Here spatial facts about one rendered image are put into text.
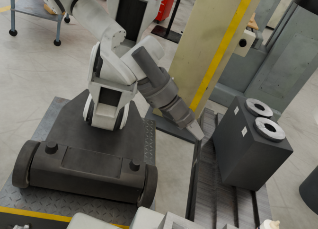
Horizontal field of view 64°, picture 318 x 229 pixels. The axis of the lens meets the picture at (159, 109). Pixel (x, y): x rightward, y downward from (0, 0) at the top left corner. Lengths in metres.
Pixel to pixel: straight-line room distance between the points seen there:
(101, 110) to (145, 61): 0.60
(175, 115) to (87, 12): 0.33
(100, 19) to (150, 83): 0.20
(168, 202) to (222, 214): 1.14
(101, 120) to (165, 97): 0.59
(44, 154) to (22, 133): 0.96
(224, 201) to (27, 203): 0.82
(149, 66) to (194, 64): 1.59
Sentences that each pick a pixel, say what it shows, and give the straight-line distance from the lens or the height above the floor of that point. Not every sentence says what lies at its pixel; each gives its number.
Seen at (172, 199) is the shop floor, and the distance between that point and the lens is 1.89.
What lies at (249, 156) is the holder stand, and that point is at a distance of 0.74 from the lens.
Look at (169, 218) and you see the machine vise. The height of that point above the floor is 0.99.
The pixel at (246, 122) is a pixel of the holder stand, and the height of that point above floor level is 1.10.
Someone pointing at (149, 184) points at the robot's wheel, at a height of 0.58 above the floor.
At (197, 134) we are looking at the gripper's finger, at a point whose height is 1.06.
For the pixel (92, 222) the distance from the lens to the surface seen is 0.84.
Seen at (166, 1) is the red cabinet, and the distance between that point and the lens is 4.86.
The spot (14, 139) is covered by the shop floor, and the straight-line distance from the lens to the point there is 2.03.
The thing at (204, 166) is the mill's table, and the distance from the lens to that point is 0.83.
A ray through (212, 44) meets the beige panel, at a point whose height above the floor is 0.86.
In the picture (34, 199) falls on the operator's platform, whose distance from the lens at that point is 1.25.
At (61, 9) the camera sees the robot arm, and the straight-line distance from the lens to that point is 0.71.
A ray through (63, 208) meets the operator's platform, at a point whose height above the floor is 0.40.
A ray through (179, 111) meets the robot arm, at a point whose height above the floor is 1.10.
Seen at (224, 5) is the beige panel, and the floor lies 1.15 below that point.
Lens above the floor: 1.46
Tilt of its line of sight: 34 degrees down
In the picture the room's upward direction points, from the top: 22 degrees clockwise
